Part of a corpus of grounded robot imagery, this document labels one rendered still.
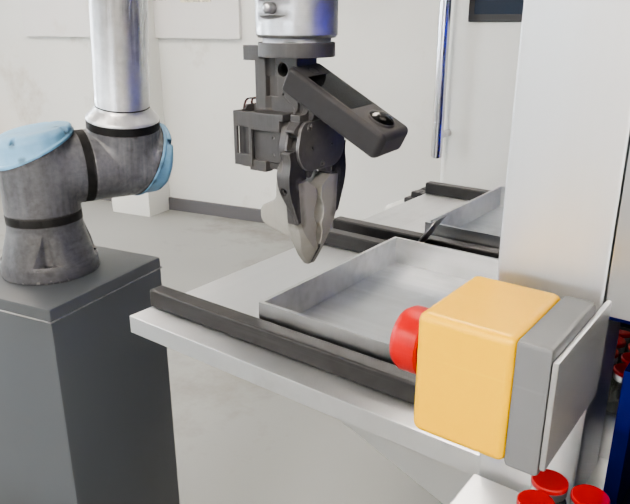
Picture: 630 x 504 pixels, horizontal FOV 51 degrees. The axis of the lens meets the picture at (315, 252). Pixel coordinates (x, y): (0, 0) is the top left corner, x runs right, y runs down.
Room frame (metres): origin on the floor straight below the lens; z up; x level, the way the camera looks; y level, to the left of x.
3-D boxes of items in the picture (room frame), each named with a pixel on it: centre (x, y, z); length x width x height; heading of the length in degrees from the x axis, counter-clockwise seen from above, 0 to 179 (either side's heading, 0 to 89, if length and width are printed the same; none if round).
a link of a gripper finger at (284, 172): (0.61, 0.02, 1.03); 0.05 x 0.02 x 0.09; 143
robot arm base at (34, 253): (1.02, 0.43, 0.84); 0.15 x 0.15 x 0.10
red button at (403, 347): (0.35, -0.07, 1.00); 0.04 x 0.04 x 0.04; 53
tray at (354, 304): (0.60, -0.16, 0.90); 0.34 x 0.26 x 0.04; 53
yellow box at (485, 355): (0.33, -0.10, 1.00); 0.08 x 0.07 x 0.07; 53
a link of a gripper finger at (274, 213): (0.63, 0.03, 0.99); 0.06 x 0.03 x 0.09; 53
